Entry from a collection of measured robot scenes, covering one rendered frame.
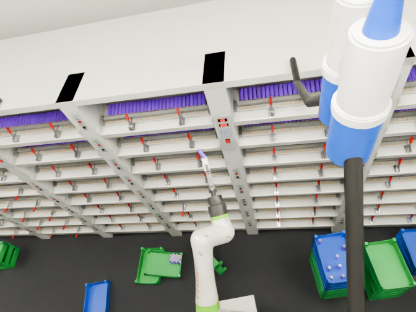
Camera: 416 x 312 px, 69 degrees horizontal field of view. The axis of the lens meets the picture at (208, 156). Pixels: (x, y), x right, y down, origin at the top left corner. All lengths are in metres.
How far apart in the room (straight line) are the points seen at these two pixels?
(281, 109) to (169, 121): 0.55
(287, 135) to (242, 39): 0.53
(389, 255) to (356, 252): 1.96
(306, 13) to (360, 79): 1.24
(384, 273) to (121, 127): 1.90
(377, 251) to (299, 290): 0.64
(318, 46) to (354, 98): 1.01
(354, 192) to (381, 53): 0.21
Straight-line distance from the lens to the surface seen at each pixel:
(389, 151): 1.85
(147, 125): 1.57
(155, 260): 2.80
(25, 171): 2.28
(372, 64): 0.34
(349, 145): 0.43
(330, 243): 2.24
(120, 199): 2.36
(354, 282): 0.53
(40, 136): 1.90
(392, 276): 2.42
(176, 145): 1.68
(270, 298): 2.62
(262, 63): 1.32
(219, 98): 1.33
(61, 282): 3.29
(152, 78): 1.41
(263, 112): 1.45
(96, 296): 3.05
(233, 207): 2.28
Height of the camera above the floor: 2.58
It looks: 53 degrees down
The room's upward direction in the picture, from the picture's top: 21 degrees counter-clockwise
